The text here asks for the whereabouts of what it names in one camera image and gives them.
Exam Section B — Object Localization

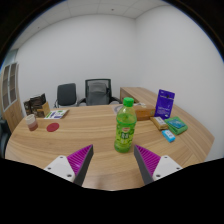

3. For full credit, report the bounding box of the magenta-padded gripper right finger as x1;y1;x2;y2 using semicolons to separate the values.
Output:
133;144;183;186

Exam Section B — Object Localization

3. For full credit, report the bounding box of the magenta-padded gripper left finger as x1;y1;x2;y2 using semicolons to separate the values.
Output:
43;144;95;187

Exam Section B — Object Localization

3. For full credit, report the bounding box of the green drink bottle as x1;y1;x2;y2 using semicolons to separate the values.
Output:
113;96;138;154

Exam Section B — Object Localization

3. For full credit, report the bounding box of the small light blue box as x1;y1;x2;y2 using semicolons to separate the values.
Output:
161;129;176;143

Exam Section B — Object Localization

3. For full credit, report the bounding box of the flat round red coaster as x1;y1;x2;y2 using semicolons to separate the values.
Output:
46;122;60;133

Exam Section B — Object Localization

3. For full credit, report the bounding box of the green packet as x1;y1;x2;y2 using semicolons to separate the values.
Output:
164;116;189;136

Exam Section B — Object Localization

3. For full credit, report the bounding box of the tan snack packet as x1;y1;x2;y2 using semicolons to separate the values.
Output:
149;116;170;131

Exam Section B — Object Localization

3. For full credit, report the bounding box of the white purple green leaflet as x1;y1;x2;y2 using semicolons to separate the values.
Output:
44;109;70;120

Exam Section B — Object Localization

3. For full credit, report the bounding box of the white and pink ribbed mug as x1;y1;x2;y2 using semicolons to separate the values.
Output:
25;113;39;132

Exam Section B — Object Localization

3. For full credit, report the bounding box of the orange flat box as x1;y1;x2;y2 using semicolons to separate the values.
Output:
133;105;157;122

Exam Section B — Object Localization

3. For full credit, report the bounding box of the tan cardboard box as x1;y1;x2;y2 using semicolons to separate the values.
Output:
36;101;51;118

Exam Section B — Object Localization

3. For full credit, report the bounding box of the purple standing bag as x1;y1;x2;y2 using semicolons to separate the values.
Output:
154;88;176;120

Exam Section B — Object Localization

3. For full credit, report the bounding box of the black sofa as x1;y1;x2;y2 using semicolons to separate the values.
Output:
0;118;13;160

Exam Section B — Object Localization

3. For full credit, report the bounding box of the dark brown gold-print carton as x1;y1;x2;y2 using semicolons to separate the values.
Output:
23;100;33;117

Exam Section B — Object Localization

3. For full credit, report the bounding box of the white sheet with circle print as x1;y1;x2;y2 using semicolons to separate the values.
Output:
112;104;125;116

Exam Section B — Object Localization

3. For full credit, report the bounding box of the dark grey office chair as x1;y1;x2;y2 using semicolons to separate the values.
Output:
54;83;78;108

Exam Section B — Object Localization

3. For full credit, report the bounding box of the wooden side desk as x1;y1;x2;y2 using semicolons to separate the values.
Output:
119;86;160;108

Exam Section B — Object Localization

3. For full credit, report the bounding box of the grey backpack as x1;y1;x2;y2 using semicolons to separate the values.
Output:
87;80;110;105

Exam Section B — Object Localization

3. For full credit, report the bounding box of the black mesh office chair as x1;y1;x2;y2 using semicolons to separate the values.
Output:
77;78;122;107

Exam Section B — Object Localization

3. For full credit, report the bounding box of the wooden shelf unit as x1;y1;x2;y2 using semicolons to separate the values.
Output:
0;62;24;133

